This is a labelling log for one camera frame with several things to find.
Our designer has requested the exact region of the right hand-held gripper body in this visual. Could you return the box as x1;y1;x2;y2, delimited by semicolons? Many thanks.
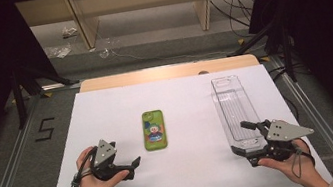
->
242;112;319;167

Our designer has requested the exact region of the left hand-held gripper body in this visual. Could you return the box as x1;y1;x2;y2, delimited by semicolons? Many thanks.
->
85;135;129;184

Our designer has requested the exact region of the clear plastic tray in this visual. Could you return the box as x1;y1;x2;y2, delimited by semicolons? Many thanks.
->
209;71;271;161

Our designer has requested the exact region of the green toy package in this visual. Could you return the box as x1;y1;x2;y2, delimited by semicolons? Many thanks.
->
139;108;169;152

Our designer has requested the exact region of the person's right hand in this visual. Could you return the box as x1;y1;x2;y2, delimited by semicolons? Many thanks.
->
255;135;326;187

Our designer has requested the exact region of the white paper mat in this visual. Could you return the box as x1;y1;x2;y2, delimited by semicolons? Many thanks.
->
27;55;333;187

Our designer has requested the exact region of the black metal stand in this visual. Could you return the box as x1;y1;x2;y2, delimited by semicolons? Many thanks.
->
8;56;88;131
223;16;299;93

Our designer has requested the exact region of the tiny clear plastic scrap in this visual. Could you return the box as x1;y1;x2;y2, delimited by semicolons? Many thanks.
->
98;47;112;60

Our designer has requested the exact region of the large crumpled plastic scrap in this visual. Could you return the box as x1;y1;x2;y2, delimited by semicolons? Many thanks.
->
44;42;74;62

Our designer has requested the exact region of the small crumpled plastic scrap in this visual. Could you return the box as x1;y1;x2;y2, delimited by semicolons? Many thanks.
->
60;24;80;40

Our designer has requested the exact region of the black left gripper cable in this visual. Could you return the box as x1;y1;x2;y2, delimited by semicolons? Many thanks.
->
53;146;103;187

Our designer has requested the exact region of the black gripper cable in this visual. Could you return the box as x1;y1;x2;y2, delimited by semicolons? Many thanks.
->
53;146;103;187
285;135;319;180

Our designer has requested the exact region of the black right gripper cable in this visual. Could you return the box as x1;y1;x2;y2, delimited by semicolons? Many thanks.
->
285;135;319;180

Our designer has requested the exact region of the bundle of black cables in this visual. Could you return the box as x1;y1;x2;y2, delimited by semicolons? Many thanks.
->
208;0;262;43

